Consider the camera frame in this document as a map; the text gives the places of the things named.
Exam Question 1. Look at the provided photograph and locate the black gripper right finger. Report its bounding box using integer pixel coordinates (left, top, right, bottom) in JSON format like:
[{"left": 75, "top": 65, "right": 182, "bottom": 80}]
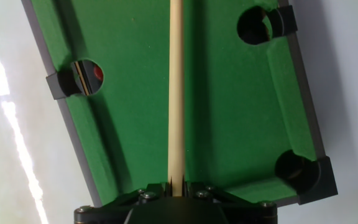
[{"left": 181, "top": 175, "right": 278, "bottom": 224}]

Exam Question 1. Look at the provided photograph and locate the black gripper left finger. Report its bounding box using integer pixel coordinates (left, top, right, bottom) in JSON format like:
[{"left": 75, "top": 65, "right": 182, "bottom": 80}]
[{"left": 74, "top": 176, "right": 173, "bottom": 224}]

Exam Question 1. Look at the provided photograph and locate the wooden pool cue black handle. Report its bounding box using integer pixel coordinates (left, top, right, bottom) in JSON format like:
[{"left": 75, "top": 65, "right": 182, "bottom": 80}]
[{"left": 167, "top": 0, "right": 186, "bottom": 197}]

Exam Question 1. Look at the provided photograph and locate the green mini pool table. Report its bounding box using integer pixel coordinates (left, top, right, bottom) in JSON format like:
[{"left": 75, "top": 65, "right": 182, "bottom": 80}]
[{"left": 20, "top": 0, "right": 339, "bottom": 208}]

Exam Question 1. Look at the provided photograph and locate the red pool ball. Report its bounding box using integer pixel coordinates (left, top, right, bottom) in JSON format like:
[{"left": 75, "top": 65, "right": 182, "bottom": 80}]
[{"left": 93, "top": 65, "right": 104, "bottom": 82}]

